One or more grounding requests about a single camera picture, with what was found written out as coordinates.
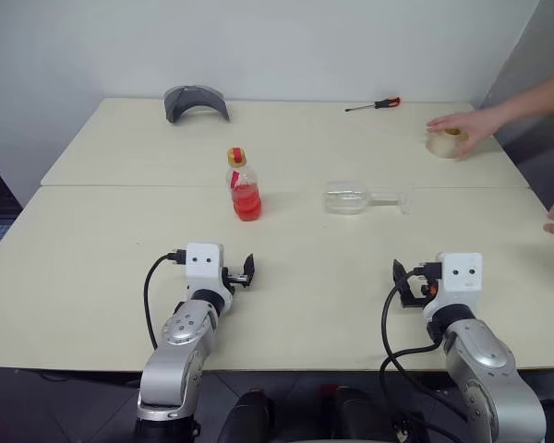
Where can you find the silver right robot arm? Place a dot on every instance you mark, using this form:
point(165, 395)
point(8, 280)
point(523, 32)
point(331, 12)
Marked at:
point(485, 369)

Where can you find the bottle with red liquid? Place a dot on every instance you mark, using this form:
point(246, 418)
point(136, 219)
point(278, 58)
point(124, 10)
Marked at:
point(245, 198)

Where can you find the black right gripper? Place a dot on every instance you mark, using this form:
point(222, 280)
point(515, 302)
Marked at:
point(415, 295)

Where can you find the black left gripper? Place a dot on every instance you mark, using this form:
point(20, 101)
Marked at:
point(237, 278)

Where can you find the clear packing tape roll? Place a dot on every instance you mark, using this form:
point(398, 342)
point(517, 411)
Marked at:
point(443, 144)

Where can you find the person's bare forearm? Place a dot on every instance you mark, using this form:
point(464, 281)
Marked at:
point(535, 99)

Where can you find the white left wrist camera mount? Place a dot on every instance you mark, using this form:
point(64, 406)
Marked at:
point(203, 270)

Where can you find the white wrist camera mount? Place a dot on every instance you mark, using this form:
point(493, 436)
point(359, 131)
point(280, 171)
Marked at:
point(203, 270)
point(461, 277)

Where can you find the clear plastic bottle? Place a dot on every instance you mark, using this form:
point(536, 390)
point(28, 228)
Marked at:
point(344, 199)

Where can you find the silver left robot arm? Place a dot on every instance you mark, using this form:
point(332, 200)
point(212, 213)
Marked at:
point(180, 350)

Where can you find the grey curved plastic shell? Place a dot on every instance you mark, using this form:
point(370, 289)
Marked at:
point(198, 98)

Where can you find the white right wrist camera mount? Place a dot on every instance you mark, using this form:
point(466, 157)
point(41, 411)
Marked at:
point(461, 277)

